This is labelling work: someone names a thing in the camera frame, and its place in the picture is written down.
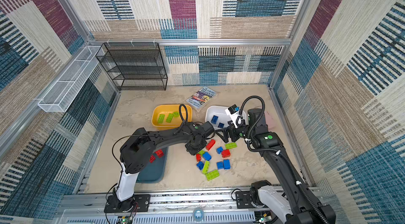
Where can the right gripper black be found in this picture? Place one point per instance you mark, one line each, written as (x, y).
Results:
(234, 131)

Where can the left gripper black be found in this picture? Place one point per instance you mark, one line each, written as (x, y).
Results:
(192, 151)

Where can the green long lego brick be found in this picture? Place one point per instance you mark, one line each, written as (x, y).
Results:
(169, 118)

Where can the red square lego brick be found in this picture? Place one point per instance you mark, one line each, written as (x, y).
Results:
(159, 153)

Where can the small green lego brick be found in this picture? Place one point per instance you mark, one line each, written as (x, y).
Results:
(161, 118)

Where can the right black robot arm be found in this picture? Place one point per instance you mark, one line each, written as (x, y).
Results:
(297, 204)

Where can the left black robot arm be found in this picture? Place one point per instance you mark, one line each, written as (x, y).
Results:
(135, 155)

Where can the red long lego brick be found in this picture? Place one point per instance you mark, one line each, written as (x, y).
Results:
(210, 144)

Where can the green lego brick right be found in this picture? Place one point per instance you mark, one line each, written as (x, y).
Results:
(231, 145)

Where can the small blue lego brick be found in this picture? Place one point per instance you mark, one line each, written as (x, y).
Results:
(219, 150)

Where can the red lego brick right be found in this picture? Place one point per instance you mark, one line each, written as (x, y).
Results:
(225, 153)

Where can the white plastic bin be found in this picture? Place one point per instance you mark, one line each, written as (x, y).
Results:
(222, 116)

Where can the small blue brick lower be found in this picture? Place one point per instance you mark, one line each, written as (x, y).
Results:
(200, 165)

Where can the green upright long brick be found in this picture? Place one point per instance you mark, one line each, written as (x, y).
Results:
(205, 167)

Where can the blue tall brick lower-right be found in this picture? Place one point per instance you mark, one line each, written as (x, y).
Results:
(226, 164)

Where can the blue brick lower-right small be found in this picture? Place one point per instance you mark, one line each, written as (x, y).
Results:
(220, 165)

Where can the green long brick bottom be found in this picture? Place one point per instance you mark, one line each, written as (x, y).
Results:
(212, 175)

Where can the paperback children's book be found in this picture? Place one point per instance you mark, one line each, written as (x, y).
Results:
(199, 99)

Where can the yellow plastic bin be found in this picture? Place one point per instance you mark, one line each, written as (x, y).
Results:
(166, 117)

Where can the dark teal plastic bin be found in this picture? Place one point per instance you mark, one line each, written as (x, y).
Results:
(154, 172)

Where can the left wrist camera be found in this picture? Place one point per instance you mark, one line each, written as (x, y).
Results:
(207, 130)

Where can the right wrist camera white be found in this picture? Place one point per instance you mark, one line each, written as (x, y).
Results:
(237, 116)

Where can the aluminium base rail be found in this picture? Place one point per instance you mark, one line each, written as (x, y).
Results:
(226, 205)

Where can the black wire shelf rack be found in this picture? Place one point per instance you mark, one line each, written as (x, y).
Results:
(134, 66)

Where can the white wire mesh basket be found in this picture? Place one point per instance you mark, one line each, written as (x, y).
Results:
(63, 92)

